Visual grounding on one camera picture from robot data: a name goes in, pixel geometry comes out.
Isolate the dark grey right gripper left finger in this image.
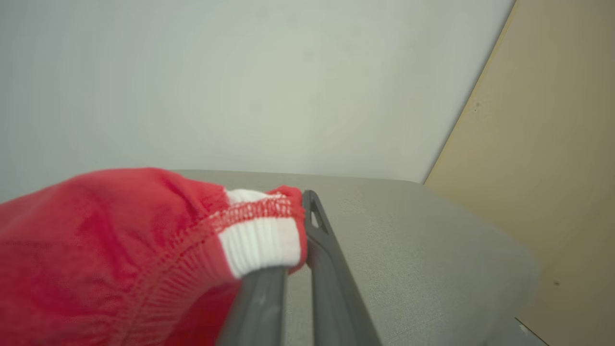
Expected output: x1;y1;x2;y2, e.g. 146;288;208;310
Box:
216;267;288;346

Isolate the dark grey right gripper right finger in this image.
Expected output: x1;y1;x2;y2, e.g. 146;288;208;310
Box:
303;190;383;346

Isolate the red and white garment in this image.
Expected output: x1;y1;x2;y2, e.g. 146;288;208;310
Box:
0;167;308;346

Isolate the grey fabric sofa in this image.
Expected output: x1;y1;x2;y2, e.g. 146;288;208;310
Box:
173;169;543;346

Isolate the beige wooden board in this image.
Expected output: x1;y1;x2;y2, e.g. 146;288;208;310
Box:
424;0;615;346

